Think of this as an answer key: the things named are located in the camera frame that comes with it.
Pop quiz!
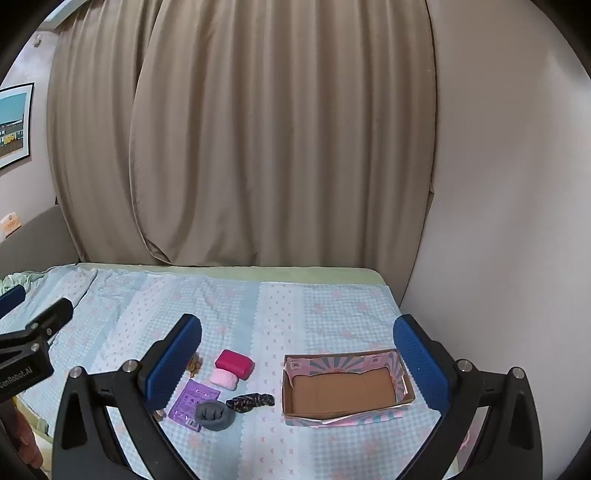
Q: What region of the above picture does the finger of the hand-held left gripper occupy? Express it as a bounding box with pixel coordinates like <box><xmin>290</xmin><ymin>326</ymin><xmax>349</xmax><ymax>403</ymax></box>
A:
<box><xmin>0</xmin><ymin>285</ymin><xmax>27</xmax><ymax>320</ymax></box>
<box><xmin>27</xmin><ymin>298</ymin><xmax>75</xmax><ymax>343</ymax></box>

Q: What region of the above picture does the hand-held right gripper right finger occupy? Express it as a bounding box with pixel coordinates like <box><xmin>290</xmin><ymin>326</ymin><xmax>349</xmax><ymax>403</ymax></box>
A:
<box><xmin>393</xmin><ymin>314</ymin><xmax>543</xmax><ymax>480</ymax></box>

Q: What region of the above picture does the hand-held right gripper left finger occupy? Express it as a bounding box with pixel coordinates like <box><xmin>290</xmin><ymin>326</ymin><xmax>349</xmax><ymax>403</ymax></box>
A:
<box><xmin>52</xmin><ymin>314</ymin><xmax>204</xmax><ymax>480</ymax></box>

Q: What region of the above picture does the purple foil packet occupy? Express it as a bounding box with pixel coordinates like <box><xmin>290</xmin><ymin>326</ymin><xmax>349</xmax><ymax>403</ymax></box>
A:
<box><xmin>167</xmin><ymin>379</ymin><xmax>221</xmax><ymax>432</ymax></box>

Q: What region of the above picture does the pale pink cloth roll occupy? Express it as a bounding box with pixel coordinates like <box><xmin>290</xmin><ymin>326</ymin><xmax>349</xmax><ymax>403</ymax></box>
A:
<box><xmin>209</xmin><ymin>368</ymin><xmax>240</xmax><ymax>391</ymax></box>

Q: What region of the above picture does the magenta zip pouch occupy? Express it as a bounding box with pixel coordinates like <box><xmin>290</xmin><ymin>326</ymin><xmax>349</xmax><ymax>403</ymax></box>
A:
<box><xmin>215</xmin><ymin>349</ymin><xmax>254</xmax><ymax>380</ymax></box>

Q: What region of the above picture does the grey sock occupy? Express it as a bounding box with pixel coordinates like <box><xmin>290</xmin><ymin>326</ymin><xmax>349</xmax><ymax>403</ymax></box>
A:
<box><xmin>195</xmin><ymin>401</ymin><xmax>237</xmax><ymax>432</ymax></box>

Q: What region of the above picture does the pink striped cardboard box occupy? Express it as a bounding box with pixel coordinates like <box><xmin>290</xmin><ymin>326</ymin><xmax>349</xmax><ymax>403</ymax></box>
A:
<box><xmin>281</xmin><ymin>348</ymin><xmax>416</xmax><ymax>428</ymax></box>

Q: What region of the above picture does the black printed scrunchie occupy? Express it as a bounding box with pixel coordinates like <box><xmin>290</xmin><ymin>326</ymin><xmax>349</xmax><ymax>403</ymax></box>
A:
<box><xmin>225</xmin><ymin>392</ymin><xmax>276</xmax><ymax>413</ymax></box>

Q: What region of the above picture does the person's left hand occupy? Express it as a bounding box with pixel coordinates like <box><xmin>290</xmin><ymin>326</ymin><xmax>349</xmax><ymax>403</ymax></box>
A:
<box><xmin>0</xmin><ymin>396</ymin><xmax>44</xmax><ymax>470</ymax></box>

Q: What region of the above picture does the grey padded headboard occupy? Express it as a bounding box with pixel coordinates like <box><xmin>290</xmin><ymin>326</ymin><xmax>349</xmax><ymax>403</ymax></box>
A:
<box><xmin>0</xmin><ymin>203</ymin><xmax>81</xmax><ymax>278</ymax></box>

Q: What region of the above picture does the green fitted sheet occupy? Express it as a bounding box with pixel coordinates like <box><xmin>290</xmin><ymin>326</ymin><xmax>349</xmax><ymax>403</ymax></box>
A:
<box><xmin>0</xmin><ymin>263</ymin><xmax>402</xmax><ymax>305</ymax></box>

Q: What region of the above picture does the beige curtain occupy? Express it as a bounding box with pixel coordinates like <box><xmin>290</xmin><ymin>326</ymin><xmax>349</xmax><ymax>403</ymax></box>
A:
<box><xmin>46</xmin><ymin>0</ymin><xmax>437</xmax><ymax>268</ymax></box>

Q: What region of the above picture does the framed wall poster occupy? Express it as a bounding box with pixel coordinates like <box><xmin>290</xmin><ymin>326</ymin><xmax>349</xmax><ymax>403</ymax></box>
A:
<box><xmin>0</xmin><ymin>83</ymin><xmax>35</xmax><ymax>171</ymax></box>

